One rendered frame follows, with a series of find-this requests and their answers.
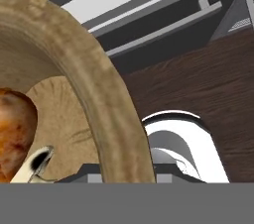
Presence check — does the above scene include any grey bar handle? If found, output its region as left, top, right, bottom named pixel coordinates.
left=104, top=0, right=223, bottom=59

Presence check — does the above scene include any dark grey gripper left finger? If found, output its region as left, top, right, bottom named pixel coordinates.
left=54, top=163, right=104, bottom=183

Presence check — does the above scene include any tan wooden bowl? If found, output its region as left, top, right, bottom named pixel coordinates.
left=0, top=0, right=157, bottom=183

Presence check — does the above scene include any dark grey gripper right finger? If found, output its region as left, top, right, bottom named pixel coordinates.
left=153, top=163, right=206, bottom=183

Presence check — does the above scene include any dark grey cupboard front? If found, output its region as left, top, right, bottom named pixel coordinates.
left=82, top=0, right=243, bottom=77

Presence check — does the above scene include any brown chicken drumstick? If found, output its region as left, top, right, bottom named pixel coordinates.
left=0, top=87, right=39, bottom=183

